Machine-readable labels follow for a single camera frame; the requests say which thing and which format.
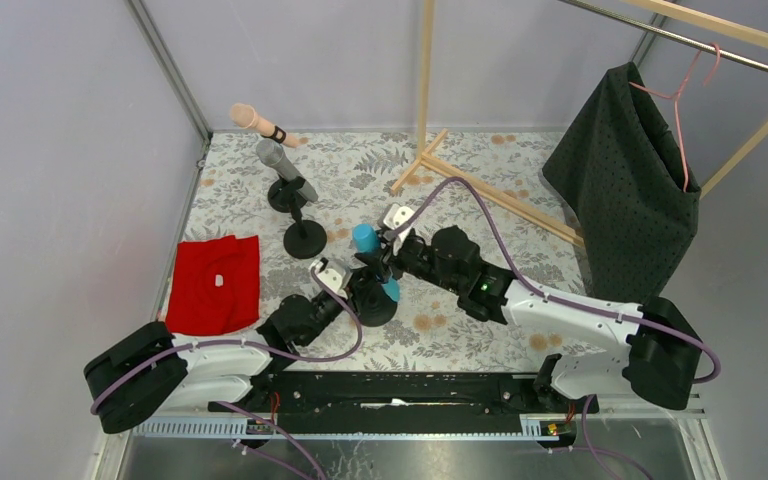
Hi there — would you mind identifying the blue microphone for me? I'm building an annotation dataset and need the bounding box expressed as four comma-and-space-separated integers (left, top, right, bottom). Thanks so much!
352, 223, 400, 302

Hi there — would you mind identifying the black mic stand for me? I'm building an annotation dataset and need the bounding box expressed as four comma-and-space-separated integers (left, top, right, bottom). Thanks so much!
283, 178, 327, 259
268, 175, 310, 213
347, 267, 398, 328

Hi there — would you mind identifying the grey microphone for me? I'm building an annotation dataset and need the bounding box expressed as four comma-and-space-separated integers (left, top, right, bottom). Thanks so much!
256, 139, 319, 203

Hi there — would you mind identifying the beige microphone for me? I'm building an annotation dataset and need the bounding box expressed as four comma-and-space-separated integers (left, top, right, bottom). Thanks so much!
229, 103, 301, 148

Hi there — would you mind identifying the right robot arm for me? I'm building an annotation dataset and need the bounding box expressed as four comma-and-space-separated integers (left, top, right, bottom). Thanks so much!
379, 204, 702, 410

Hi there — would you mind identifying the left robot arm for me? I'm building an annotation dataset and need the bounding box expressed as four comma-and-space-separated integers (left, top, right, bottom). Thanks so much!
83, 259, 398, 434

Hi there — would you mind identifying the floral table mat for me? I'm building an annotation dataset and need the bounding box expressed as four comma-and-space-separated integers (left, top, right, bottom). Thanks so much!
184, 131, 598, 372

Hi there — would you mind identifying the red folded shirt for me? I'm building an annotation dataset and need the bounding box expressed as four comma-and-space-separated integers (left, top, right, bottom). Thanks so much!
165, 235, 260, 336

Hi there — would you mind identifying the dark dotted hanging cloth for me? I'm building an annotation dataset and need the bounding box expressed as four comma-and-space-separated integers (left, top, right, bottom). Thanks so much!
542, 63, 700, 303

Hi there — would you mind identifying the wooden clothes rack frame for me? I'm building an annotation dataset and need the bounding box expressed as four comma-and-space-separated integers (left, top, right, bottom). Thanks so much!
390, 0, 768, 250

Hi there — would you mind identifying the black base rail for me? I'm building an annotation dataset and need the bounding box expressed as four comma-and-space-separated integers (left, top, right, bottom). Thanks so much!
234, 371, 599, 435

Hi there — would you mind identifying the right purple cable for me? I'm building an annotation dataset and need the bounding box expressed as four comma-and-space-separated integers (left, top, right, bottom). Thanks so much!
390, 176, 722, 480

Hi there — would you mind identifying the pink wire hanger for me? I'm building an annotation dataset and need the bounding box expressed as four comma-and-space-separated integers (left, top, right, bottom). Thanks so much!
629, 42, 722, 192

